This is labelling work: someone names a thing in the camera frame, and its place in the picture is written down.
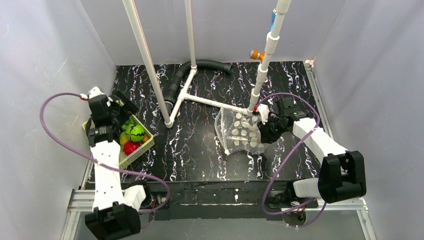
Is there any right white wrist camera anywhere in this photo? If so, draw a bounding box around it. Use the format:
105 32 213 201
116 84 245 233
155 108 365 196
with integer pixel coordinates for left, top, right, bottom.
255 104 270 124

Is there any orange clamp knob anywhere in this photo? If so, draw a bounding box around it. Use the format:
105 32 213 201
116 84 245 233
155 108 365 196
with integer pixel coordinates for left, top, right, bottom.
249 49 265 63

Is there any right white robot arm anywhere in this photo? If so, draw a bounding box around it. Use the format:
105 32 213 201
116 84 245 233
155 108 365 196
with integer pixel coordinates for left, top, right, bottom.
253 96 367 204

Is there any clear polka dot zip bag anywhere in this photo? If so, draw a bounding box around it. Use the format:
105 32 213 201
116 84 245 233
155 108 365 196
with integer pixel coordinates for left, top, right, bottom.
214 108 270 155

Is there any blue clamp knob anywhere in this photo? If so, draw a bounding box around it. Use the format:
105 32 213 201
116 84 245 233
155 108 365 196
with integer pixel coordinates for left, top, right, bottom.
270 8 278 31

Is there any green striped fake watermelon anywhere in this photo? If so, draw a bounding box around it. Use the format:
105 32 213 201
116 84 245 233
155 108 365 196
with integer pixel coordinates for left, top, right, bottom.
125 124 145 142

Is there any orange fake fruit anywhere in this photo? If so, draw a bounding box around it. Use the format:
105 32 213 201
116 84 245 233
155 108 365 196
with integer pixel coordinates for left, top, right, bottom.
141 133 151 144

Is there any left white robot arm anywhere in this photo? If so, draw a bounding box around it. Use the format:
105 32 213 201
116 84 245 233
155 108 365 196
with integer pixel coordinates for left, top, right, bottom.
84 87 146 240

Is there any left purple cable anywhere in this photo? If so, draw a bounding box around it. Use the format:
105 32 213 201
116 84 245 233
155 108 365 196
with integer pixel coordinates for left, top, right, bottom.
39 92 171 231

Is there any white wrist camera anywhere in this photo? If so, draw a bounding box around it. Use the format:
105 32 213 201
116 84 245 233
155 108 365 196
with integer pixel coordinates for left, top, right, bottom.
87 86 105 100
255 104 270 124

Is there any white PVC pipe frame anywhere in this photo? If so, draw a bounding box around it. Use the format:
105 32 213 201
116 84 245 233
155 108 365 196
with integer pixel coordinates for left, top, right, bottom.
122 0 292 129

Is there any light green plastic basket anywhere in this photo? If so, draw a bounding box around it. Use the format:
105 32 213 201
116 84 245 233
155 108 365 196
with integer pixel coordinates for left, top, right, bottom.
81 114 156 170

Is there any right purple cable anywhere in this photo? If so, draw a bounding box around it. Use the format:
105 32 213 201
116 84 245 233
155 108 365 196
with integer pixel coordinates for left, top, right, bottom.
255 92 329 229

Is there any green fake fruit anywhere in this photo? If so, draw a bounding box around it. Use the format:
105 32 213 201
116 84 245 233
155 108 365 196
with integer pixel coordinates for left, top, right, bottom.
119 131 129 146

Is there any red fake apple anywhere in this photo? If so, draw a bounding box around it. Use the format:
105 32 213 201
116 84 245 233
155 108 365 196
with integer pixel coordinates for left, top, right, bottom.
123 141 141 156

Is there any purple cable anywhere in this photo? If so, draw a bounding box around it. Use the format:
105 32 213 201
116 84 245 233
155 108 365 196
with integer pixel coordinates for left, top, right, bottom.
255 92 329 229
39 92 171 231

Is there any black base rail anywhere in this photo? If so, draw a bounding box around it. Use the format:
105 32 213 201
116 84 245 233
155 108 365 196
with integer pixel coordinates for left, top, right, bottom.
145 179 319 221

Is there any black corrugated hose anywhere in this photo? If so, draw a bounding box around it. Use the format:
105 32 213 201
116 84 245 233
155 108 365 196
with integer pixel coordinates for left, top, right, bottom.
163 59 234 107

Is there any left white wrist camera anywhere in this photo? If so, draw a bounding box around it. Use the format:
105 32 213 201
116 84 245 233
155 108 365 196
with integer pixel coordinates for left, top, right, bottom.
87 86 105 100

